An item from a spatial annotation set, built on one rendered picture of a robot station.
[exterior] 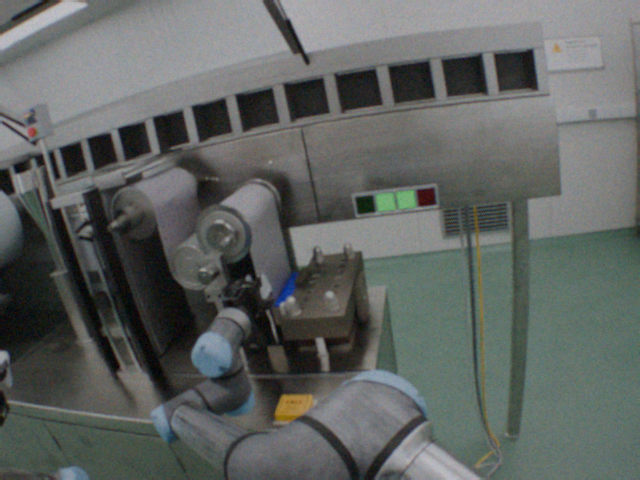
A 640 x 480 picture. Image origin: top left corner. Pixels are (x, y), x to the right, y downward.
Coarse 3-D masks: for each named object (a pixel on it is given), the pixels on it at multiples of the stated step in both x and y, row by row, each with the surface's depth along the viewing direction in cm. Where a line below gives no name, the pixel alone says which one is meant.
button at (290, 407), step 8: (280, 400) 93; (288, 400) 92; (296, 400) 92; (304, 400) 91; (312, 400) 93; (280, 408) 90; (288, 408) 90; (296, 408) 89; (304, 408) 89; (280, 416) 88; (288, 416) 88; (296, 416) 87
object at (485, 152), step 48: (240, 144) 131; (288, 144) 128; (336, 144) 126; (384, 144) 123; (432, 144) 121; (480, 144) 118; (528, 144) 115; (288, 192) 134; (336, 192) 131; (480, 192) 123; (528, 192) 119
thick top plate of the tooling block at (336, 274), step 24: (312, 264) 136; (336, 264) 133; (360, 264) 134; (312, 288) 120; (336, 288) 117; (312, 312) 107; (336, 312) 105; (288, 336) 108; (312, 336) 107; (336, 336) 105
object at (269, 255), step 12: (276, 228) 125; (264, 240) 114; (276, 240) 123; (252, 252) 106; (264, 252) 113; (276, 252) 122; (264, 264) 112; (276, 264) 121; (288, 264) 131; (276, 276) 120; (288, 276) 130; (276, 288) 119
